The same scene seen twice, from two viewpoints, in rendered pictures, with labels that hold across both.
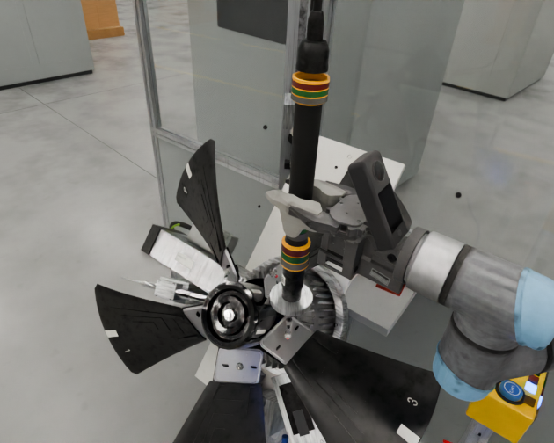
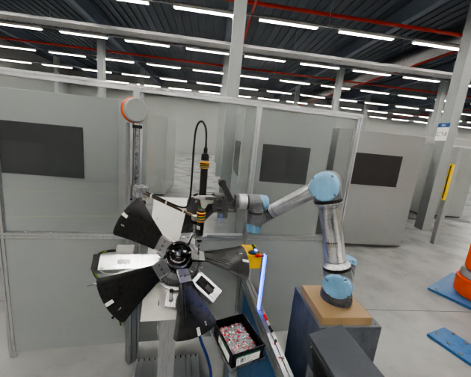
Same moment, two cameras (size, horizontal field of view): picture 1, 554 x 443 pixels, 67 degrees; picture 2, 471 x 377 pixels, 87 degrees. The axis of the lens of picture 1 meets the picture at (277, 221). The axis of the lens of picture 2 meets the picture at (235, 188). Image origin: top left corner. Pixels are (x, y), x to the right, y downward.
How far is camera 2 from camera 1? 0.80 m
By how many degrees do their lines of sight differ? 50
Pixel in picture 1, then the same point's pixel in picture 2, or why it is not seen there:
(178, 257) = (119, 262)
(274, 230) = not seen: hidden behind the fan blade
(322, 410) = (223, 265)
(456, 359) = (254, 221)
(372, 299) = not seen: hidden behind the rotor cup
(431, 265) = (244, 198)
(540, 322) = (266, 201)
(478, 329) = (256, 209)
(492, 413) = (251, 261)
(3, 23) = not seen: outside the picture
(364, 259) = (226, 206)
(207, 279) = (140, 262)
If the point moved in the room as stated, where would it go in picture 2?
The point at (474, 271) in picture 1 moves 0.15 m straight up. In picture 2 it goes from (252, 197) to (255, 165)
